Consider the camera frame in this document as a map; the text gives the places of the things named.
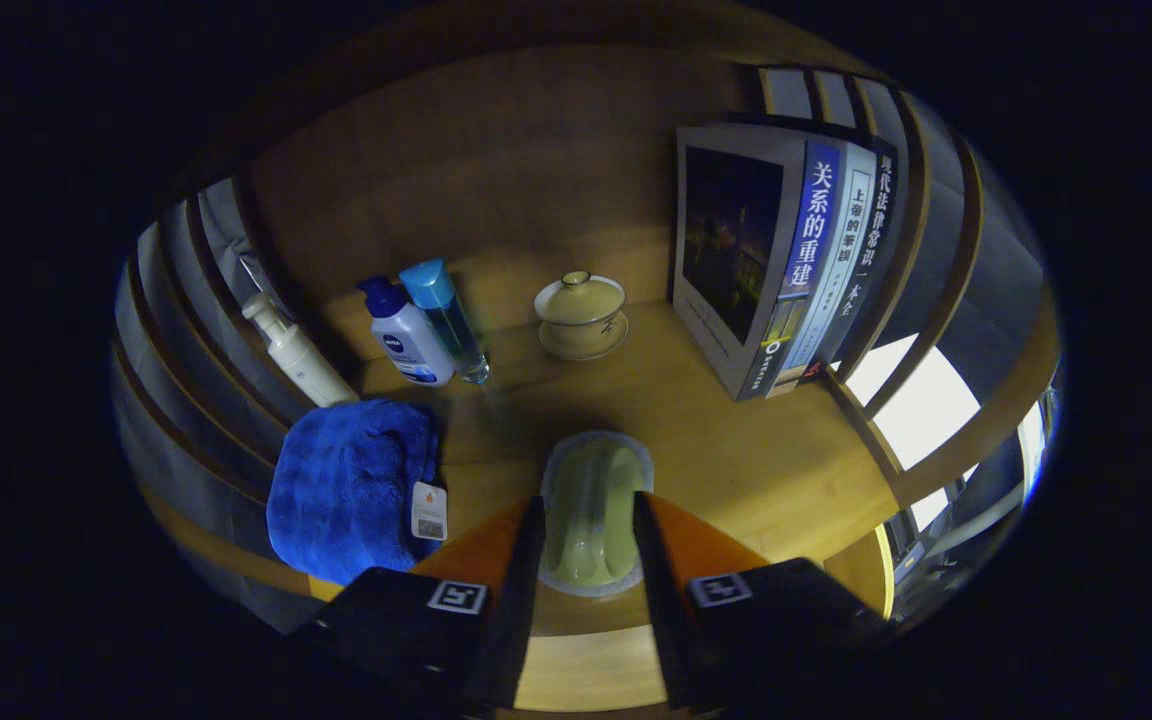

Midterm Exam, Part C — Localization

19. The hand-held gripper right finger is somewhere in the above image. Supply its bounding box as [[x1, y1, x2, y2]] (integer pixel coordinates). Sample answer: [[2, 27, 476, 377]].
[[633, 490, 887, 713]]

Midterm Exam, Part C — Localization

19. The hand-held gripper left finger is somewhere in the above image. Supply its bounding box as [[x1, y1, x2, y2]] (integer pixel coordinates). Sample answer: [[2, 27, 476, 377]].
[[301, 495, 547, 711]]

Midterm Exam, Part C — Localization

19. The green brush with white sponge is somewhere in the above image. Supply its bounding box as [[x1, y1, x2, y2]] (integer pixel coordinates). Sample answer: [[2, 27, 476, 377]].
[[538, 430, 655, 599]]

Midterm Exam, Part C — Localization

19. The wooden countertop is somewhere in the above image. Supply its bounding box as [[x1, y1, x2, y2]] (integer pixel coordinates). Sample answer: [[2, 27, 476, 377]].
[[311, 300, 902, 641]]

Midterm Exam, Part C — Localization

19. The wooden cabinet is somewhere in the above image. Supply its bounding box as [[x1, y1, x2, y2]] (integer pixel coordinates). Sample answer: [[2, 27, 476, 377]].
[[111, 0, 1062, 713]]

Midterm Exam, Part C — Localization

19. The blue towel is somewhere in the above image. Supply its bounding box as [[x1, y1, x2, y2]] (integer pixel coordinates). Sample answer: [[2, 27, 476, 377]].
[[266, 398, 449, 586]]

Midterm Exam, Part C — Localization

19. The beige saucer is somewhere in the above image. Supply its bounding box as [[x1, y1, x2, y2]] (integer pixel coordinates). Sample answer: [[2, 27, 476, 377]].
[[538, 312, 630, 362]]

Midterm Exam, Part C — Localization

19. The white bottle with blue cap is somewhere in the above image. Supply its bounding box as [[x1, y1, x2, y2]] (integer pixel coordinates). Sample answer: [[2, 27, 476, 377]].
[[357, 275, 456, 387]]

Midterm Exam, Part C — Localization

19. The beige lidded tea cup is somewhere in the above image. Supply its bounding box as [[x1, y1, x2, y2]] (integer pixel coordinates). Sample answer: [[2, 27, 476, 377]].
[[534, 271, 627, 346]]

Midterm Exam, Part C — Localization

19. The clear teal bottle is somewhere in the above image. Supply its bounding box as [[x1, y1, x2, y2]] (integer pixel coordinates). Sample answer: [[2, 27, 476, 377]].
[[398, 258, 491, 385]]

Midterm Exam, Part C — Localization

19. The white pump bottle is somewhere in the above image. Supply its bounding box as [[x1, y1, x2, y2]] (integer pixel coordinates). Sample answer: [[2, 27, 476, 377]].
[[241, 291, 359, 408]]

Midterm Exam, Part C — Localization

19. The blue spine book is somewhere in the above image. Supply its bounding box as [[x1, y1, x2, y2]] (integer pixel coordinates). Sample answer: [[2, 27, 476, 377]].
[[673, 125, 842, 401]]

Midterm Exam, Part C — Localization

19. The pale spine book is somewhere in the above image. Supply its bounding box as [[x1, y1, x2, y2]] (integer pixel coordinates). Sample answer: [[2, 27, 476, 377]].
[[771, 143, 877, 398]]

